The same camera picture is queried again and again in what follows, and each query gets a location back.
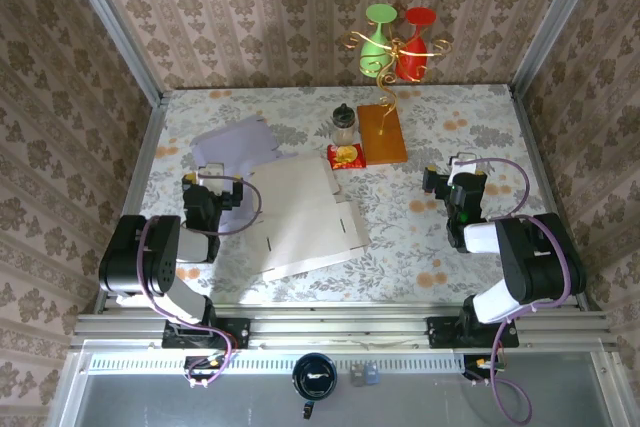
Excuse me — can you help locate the black power connector box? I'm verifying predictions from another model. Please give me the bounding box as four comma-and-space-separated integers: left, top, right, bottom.
183, 354, 227, 382
462, 354, 507, 382

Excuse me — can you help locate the brown wooden base board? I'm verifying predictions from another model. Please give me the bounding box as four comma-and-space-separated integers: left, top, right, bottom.
356, 102, 409, 167

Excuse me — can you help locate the red snack packet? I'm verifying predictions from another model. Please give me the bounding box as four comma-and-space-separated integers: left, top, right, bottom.
325, 142, 368, 171

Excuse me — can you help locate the glass jar black lid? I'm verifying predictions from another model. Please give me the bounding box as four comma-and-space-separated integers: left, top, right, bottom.
330, 102, 359, 147

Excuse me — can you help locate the red plastic goblet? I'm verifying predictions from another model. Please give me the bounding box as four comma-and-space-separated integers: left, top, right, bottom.
393, 6, 437, 83

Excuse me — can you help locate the floral tablecloth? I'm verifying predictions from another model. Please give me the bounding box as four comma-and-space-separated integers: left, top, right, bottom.
117, 84, 576, 306

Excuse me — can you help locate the green plastic goblet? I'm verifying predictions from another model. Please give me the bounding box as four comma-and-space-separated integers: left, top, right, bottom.
358, 3, 400, 79

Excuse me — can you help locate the black round cup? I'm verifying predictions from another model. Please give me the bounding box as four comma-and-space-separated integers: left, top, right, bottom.
291, 352, 339, 401

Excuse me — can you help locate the grey metal shelf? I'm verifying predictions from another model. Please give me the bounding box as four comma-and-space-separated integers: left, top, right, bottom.
49, 339, 626, 427

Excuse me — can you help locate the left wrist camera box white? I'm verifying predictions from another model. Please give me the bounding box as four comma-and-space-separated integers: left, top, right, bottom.
196, 161, 226, 189

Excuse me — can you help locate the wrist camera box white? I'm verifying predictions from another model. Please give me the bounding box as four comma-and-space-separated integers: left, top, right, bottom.
196, 161, 226, 189
447, 150, 479, 187

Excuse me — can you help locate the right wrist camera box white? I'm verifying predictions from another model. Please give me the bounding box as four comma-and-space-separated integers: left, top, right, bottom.
447, 150, 479, 187

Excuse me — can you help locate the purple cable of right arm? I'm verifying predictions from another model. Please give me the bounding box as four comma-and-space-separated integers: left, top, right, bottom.
467, 156, 575, 426

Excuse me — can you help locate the aluminium table side rail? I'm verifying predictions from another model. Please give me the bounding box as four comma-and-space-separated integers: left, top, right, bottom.
507, 84, 604, 313
92, 91, 169, 316

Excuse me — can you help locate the gold wire goblet rack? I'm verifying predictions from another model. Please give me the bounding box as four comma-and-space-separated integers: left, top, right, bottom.
340, 16, 454, 137

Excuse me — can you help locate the slotted metal cable duct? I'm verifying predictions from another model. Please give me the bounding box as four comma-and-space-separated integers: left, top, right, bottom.
87, 350, 464, 374

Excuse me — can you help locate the aluminium frame post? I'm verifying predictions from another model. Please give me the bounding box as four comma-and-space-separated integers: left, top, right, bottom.
57, 0, 166, 106
509, 0, 609, 98

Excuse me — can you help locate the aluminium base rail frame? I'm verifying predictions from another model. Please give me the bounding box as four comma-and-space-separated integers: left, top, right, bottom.
69, 304, 619, 351

